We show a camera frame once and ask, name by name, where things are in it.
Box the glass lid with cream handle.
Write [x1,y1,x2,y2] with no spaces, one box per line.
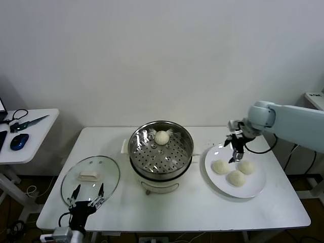
[60,155,121,211]

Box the cream electric cooker pot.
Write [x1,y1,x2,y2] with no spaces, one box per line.
[121,138,203,196]

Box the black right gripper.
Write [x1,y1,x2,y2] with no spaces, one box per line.
[223,133,248,164]

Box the white steamed baozi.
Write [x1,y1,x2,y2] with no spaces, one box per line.
[237,159,256,176]
[154,130,170,146]
[226,170,247,188]
[211,159,231,176]

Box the blue black computer mouse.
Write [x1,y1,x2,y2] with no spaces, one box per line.
[10,133,30,151]

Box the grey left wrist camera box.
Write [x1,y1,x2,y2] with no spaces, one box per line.
[39,226,73,243]

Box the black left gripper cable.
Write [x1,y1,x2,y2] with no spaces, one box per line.
[58,212,73,227]

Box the black floor cable bundle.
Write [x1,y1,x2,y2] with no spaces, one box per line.
[5,219,27,237]

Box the laptop computer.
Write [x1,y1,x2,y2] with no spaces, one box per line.
[0,97,8,122]

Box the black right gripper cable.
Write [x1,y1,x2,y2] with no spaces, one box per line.
[242,133,278,154]

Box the white round plate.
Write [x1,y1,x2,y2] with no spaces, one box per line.
[201,143,268,199]

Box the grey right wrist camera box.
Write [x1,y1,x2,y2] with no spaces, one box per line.
[227,119,245,134]

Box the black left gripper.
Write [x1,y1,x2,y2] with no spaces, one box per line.
[66,182,106,231]

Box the steel steamer basket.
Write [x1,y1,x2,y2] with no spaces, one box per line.
[128,120,194,181]

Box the black keyboard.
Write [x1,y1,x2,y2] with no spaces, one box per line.
[0,130,8,153]

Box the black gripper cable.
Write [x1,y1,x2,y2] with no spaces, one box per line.
[242,133,278,154]
[58,212,73,227]

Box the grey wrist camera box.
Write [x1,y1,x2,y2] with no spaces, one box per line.
[227,119,245,134]
[39,226,73,243]

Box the white side table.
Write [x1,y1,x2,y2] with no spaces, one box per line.
[0,108,60,206]

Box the white table with black label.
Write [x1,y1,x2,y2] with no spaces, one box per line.
[304,92,324,111]

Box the black looped cable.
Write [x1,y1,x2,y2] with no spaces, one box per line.
[0,109,28,125]

